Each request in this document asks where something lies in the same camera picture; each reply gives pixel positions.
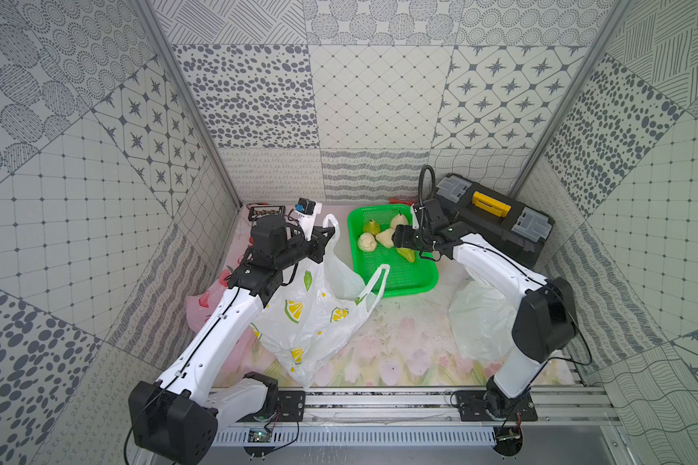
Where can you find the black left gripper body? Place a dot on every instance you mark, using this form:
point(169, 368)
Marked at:
point(317, 245)

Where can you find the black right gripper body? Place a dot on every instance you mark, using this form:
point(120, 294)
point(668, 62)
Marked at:
point(415, 239)

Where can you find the green pear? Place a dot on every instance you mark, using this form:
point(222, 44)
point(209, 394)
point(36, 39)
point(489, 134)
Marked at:
point(407, 254)

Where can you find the pale beige pear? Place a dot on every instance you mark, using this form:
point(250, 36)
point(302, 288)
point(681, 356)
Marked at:
point(367, 242)

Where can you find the white plastic bag lemon print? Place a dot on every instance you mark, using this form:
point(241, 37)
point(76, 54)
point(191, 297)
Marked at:
point(481, 319)

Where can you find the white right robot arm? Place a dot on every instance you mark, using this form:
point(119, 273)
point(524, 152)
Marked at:
point(545, 321)

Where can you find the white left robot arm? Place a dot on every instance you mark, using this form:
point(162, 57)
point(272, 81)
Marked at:
point(177, 416)

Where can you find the yellow-green small pear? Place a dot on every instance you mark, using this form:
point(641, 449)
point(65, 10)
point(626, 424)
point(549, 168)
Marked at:
point(372, 227)

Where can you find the green plastic basket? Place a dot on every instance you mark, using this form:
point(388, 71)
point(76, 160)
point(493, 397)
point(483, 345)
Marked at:
point(405, 278)

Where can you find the red plastic bag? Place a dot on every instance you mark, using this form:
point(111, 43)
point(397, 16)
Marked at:
point(395, 201)

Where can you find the black smartphone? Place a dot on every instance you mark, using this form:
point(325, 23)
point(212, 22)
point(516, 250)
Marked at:
point(256, 212)

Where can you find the black toolbox yellow latch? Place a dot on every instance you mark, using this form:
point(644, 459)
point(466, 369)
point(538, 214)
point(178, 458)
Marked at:
point(518, 231)

